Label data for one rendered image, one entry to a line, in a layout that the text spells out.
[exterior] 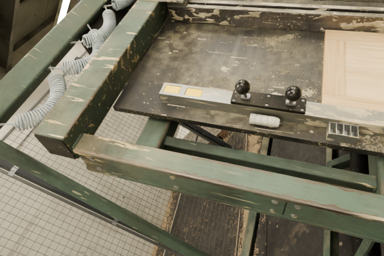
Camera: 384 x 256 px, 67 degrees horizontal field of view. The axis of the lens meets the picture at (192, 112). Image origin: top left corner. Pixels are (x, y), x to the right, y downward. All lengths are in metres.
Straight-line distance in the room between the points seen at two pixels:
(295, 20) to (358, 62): 0.26
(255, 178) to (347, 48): 0.58
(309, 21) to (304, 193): 0.66
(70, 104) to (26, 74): 0.52
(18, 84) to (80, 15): 0.49
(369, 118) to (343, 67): 0.22
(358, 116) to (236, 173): 0.35
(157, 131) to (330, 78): 0.54
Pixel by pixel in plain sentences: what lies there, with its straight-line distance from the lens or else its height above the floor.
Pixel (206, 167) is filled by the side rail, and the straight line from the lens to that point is 0.70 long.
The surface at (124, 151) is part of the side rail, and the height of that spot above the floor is 1.68.
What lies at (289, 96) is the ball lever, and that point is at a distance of 0.71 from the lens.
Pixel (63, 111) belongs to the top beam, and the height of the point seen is 1.87.
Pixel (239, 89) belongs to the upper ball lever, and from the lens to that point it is 0.71.
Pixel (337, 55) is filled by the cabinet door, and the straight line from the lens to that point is 1.05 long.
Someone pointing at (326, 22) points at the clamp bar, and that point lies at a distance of 1.15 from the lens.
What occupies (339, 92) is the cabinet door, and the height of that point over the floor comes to 1.25.
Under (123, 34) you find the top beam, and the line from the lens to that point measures 1.07.
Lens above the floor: 1.74
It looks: 12 degrees down
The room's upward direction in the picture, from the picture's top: 59 degrees counter-clockwise
